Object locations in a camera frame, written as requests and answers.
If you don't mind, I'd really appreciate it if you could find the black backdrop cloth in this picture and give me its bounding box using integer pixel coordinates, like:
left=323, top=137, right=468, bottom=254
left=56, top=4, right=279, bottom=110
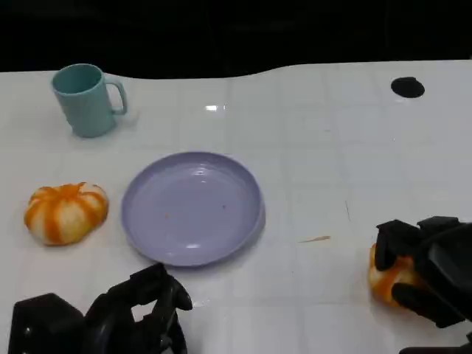
left=0, top=0, right=472, bottom=80

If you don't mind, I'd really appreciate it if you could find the pale green mug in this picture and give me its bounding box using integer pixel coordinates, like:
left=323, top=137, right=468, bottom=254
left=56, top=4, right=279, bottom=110
left=50, top=63, right=129, bottom=139

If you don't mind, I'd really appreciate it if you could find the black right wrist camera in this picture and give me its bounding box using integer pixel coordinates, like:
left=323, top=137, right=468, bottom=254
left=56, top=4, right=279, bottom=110
left=401, top=345, right=472, bottom=354

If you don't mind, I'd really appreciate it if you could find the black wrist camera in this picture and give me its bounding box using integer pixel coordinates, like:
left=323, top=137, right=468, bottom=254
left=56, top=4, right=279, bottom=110
left=401, top=345, right=472, bottom=354
left=7, top=293, right=88, bottom=354

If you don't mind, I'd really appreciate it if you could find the orange and white bread roll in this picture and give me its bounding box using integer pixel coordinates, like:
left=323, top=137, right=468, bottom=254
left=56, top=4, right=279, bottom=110
left=368, top=243, right=428, bottom=309
left=23, top=181, right=110, bottom=247

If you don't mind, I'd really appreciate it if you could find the black round table grommet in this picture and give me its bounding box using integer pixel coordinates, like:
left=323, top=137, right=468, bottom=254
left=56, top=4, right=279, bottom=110
left=390, top=76, right=426, bottom=99

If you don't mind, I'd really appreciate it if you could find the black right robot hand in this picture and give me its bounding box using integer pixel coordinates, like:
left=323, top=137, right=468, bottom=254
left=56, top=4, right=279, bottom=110
left=375, top=215, right=472, bottom=330

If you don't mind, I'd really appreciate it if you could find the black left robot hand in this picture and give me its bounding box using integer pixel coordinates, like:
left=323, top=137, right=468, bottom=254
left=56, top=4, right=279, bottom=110
left=83, top=262, right=193, bottom=354

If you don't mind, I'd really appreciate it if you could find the lilac plate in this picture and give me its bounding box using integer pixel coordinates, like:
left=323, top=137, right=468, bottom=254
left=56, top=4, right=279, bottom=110
left=120, top=150, right=267, bottom=268

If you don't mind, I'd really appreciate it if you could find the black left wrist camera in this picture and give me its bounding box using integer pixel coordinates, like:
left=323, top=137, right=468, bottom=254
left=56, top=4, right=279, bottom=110
left=7, top=293, right=88, bottom=354

